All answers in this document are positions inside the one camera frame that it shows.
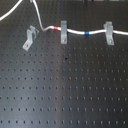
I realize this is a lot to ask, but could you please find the right grey cable clip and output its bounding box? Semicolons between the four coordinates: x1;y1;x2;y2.
104;21;114;45

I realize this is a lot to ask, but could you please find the middle grey cable clip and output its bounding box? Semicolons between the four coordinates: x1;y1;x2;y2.
61;21;67;44

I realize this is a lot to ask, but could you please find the white cable with coloured bands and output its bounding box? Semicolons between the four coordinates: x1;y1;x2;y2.
30;0;128;36

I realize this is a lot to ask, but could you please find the white cable top left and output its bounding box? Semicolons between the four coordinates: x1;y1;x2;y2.
0;0;24;22

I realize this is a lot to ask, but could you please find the left grey cable clip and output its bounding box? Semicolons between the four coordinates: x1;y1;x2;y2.
22;26;39;51

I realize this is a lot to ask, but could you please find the grey cable clip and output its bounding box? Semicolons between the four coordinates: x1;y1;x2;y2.
22;26;39;51
104;21;114;45
61;21;67;44

